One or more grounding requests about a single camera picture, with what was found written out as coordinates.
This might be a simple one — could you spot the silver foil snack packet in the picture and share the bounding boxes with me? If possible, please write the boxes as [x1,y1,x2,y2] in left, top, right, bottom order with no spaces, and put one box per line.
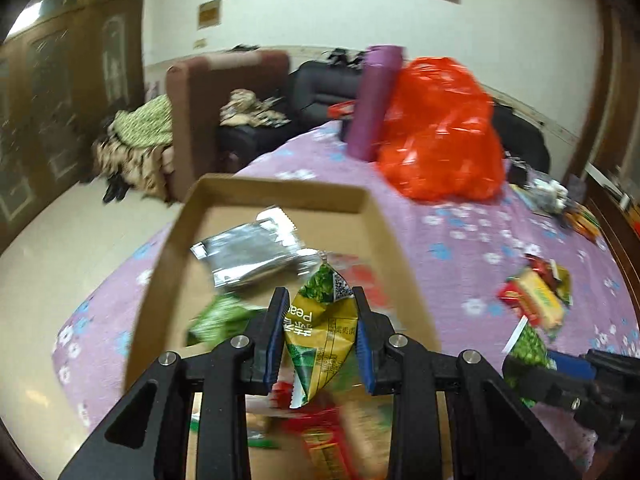
[190,207,321,291]

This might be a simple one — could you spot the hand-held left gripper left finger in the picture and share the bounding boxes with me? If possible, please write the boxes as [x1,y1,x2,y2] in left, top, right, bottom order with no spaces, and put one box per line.
[57,287,291,480]

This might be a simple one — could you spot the cardboard box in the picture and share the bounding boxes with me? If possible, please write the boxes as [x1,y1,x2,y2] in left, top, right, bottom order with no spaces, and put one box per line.
[125,174,443,480]

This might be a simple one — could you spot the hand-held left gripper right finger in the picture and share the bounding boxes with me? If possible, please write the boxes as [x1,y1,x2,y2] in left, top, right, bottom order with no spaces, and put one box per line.
[352,286,583,480]

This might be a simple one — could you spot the red yellow-print snack packet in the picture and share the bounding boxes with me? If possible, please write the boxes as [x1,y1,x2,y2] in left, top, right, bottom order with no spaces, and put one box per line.
[282,400,391,480]

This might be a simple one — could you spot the wooden wardrobe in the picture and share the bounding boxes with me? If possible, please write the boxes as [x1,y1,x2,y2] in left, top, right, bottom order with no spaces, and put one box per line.
[0,0,148,256]

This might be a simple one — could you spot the small yellow-green snack packet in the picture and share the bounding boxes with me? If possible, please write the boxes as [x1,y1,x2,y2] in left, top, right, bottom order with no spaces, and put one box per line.
[554,265,572,307]

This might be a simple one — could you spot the green blanket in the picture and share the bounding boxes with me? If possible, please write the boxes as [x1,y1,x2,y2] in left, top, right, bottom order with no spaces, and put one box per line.
[107,95,173,148]

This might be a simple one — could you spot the small black box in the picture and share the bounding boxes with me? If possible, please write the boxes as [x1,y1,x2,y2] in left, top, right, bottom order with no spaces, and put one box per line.
[507,160,531,186]

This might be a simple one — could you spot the purple rolled mat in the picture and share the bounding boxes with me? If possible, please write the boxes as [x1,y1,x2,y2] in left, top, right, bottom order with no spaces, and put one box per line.
[346,45,405,161]

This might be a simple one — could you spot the white plush toy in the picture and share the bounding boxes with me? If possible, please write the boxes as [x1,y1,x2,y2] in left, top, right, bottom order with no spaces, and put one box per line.
[532,177,568,211]

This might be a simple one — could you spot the green white-edged snack packet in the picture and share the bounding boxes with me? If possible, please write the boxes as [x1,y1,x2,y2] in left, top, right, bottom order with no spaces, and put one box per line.
[502,320,551,408]

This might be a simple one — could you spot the white box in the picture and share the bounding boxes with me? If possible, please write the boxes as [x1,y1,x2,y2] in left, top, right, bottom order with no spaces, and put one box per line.
[585,164,631,196]

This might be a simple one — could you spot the patterned cloth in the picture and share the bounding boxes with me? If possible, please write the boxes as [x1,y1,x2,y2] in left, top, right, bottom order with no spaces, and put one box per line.
[220,89,291,128]

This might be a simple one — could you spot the orange biscuit packet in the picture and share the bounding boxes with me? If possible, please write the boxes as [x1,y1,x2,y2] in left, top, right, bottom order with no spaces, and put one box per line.
[567,207,601,238]

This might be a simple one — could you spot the black shoes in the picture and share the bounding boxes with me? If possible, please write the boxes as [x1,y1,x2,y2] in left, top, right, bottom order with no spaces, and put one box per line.
[102,177,131,204]

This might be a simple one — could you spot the black sofa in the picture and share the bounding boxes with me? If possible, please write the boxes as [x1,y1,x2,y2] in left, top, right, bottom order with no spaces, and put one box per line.
[215,60,551,173]

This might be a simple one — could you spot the beige patterned blanket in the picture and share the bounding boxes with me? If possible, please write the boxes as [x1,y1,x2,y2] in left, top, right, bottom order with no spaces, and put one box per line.
[92,135,171,198]

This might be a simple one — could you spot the wooden cabinet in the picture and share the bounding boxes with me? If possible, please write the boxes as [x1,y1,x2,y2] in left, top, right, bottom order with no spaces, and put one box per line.
[582,150,640,321]

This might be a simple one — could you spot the red plastic bag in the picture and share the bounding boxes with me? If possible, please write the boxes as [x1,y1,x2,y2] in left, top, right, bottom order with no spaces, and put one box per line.
[376,57,506,202]

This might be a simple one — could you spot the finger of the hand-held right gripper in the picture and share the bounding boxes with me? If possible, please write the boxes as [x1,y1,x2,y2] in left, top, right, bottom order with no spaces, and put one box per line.
[502,355,591,412]
[547,350,596,383]

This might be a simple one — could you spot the wall plaque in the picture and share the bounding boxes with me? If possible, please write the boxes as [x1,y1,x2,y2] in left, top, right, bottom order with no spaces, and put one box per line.
[197,0,222,31]

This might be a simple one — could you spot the purple floral tablecloth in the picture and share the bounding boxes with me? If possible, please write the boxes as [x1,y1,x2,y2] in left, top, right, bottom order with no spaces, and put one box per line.
[52,120,640,471]

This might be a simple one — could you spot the yellow cracker packet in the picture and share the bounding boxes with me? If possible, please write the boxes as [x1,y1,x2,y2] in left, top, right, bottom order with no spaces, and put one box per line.
[500,267,566,331]

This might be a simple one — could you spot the brown armchair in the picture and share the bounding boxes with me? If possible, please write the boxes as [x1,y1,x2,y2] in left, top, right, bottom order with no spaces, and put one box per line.
[165,50,292,206]

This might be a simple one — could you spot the paper booklet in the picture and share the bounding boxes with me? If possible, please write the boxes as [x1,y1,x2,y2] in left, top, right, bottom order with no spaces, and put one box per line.
[510,185,546,213]

